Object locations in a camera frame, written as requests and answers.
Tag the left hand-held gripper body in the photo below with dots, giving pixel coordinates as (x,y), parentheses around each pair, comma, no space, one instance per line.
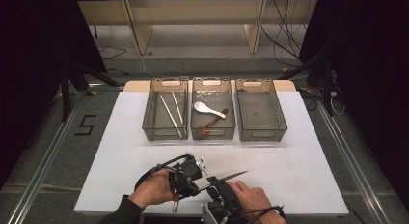
(188,175)

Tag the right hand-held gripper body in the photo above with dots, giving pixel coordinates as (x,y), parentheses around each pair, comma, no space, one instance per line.
(215,214)

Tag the metal fork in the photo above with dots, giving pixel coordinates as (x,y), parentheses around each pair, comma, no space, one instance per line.
(175,206)

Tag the brown wooden spoon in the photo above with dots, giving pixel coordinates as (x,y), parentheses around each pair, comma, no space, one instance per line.
(213,122)

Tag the transparent grey plastic bin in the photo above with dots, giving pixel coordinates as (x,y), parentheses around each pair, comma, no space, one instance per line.
(259,114)
(160,121)
(212,95)

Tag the white ceramic spoon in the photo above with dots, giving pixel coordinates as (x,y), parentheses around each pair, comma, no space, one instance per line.
(202,107)

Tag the person's right hand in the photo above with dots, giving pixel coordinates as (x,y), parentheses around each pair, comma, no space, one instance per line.
(254,201)

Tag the person's left hand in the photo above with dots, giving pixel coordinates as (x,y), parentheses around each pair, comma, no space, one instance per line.
(152,190)

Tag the white table sheet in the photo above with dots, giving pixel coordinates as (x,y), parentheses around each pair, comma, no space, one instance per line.
(289,153)

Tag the black metal stand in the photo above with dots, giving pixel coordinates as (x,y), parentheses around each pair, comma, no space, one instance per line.
(66,98)
(328,89)

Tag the beige wooden desk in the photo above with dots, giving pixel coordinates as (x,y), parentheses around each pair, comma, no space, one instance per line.
(193,11)

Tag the black curtain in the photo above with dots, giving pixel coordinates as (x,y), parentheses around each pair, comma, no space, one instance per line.
(32,72)
(369,72)

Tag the metal floor rail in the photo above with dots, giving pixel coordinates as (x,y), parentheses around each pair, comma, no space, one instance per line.
(353,166)
(44,166)

